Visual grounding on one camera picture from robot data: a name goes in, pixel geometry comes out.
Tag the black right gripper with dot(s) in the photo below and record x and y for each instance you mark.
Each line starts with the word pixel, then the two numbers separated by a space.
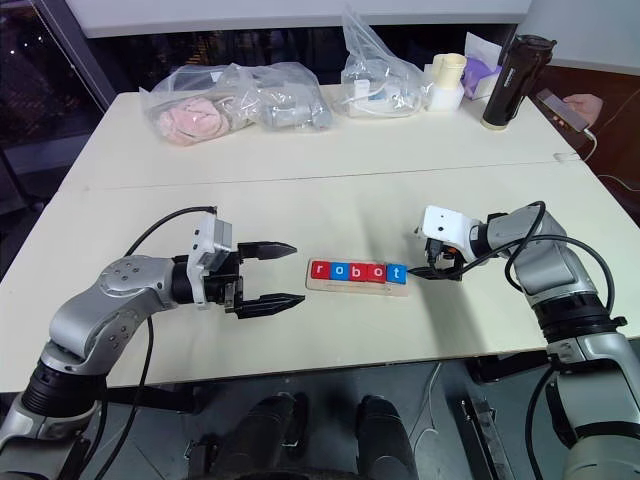
pixel 445 260

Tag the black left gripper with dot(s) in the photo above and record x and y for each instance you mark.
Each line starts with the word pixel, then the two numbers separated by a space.
pixel 225 287

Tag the blue letter t block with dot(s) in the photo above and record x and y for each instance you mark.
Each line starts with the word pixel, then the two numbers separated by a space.
pixel 396 274

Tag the red letter o block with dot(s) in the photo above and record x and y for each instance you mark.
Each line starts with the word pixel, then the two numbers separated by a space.
pixel 377 273

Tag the red letter b block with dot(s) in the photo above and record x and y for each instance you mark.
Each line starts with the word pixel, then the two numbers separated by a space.
pixel 358 272

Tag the smartphone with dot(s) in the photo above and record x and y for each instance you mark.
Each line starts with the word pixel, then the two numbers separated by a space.
pixel 562 110

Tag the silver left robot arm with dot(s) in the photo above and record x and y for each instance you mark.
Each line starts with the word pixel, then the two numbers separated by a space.
pixel 125 280

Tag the red letter r block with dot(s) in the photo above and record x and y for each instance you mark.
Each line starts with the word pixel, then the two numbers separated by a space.
pixel 320 270

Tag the blue letter o block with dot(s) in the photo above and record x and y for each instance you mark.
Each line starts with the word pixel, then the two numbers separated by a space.
pixel 339 271

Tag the wooden letter tray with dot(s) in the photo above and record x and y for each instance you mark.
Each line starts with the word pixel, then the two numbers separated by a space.
pixel 350 289

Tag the person's bare hand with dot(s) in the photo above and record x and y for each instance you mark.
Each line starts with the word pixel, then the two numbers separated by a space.
pixel 587 107

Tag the dark rounded shape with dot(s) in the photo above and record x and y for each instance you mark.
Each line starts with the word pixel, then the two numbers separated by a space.
pixel 385 440
pixel 272 435

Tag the black metal strut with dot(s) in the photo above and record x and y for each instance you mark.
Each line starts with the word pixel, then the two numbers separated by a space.
pixel 480 435

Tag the white foam block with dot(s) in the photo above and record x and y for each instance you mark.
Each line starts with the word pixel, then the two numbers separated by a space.
pixel 445 98

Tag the pink soft item in bag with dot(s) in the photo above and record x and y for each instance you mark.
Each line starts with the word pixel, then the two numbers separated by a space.
pixel 192 120

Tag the white power adapter in bag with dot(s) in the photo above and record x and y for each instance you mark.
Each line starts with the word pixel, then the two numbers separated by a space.
pixel 362 89

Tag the large clear plastic bag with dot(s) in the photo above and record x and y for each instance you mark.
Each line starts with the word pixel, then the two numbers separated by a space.
pixel 280 85

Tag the white purple tissue pack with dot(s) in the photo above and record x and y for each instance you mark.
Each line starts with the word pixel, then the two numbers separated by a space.
pixel 480 80

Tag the cream tape roll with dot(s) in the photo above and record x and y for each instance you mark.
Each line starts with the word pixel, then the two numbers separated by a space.
pixel 447 70

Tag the black thermos bottle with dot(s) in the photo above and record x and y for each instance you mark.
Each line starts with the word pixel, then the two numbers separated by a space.
pixel 507 85

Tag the tall clear plastic bag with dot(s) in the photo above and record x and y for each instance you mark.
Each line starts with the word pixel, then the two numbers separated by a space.
pixel 380 65

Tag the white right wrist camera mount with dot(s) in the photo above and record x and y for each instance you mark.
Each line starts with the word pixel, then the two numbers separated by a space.
pixel 445 222

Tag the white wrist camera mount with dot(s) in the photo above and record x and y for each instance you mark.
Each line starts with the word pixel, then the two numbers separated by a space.
pixel 210 240
pixel 445 222

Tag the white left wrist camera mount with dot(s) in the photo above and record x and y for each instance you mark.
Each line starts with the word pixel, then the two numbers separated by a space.
pixel 210 240

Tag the black table frame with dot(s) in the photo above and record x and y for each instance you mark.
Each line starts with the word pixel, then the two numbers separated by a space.
pixel 510 365

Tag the dark metal window post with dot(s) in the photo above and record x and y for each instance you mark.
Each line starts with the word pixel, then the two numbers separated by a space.
pixel 80 45

